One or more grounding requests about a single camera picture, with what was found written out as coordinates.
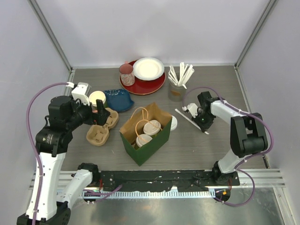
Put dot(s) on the green brown paper bag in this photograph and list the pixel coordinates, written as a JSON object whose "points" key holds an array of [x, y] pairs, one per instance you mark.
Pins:
{"points": [[134, 127]]}

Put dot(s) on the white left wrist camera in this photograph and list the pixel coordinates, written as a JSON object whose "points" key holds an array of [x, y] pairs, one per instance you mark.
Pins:
{"points": [[80, 91]]}

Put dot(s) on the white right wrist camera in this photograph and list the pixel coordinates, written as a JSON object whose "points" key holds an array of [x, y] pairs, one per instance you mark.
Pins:
{"points": [[191, 108]]}

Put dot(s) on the grey metal utensil tin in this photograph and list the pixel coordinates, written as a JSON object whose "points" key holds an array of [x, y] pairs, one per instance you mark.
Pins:
{"points": [[176, 93]]}

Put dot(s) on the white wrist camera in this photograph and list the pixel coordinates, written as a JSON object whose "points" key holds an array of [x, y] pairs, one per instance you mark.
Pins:
{"points": [[80, 91], [191, 108]]}

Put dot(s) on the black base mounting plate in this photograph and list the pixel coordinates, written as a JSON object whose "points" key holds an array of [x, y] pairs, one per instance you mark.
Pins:
{"points": [[162, 180]]}

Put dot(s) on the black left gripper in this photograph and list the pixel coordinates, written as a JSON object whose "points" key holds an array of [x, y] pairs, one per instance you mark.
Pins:
{"points": [[100, 118]]}

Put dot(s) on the white cup lid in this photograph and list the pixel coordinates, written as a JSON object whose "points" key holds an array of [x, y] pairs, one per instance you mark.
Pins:
{"points": [[141, 140], [152, 128]]}

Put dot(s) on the green paper cups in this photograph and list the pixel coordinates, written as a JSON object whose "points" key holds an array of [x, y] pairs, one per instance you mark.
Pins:
{"points": [[97, 95]]}

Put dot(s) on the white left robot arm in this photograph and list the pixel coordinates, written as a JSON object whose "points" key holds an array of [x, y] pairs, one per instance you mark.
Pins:
{"points": [[46, 207]]}

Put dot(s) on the pink floral mug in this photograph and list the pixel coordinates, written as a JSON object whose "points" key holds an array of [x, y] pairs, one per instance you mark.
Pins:
{"points": [[126, 74]]}

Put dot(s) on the bundle of wrapped white utensils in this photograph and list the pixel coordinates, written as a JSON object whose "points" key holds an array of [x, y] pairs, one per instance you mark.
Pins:
{"points": [[185, 73]]}

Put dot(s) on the white straw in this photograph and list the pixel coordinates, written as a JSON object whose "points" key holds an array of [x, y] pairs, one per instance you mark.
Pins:
{"points": [[189, 120]]}

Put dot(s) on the cardboard cup carrier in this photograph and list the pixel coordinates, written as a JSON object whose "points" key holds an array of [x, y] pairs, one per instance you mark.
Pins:
{"points": [[97, 135]]}

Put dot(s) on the stack of white lids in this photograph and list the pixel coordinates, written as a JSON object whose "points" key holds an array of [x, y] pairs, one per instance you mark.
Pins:
{"points": [[174, 123]]}

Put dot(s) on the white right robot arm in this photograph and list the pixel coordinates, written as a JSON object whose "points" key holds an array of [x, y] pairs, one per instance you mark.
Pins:
{"points": [[247, 133]]}

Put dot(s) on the red round tray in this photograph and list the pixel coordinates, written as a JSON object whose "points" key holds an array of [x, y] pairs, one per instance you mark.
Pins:
{"points": [[141, 87]]}

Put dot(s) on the white paper plate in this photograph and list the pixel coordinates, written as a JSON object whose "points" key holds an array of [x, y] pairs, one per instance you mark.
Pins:
{"points": [[148, 69]]}

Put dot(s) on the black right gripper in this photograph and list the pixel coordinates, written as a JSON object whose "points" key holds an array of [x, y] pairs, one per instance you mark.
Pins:
{"points": [[204, 127]]}

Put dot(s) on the blue shell-shaped dish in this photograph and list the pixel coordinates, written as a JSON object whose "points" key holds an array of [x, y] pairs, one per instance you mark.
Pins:
{"points": [[119, 100]]}

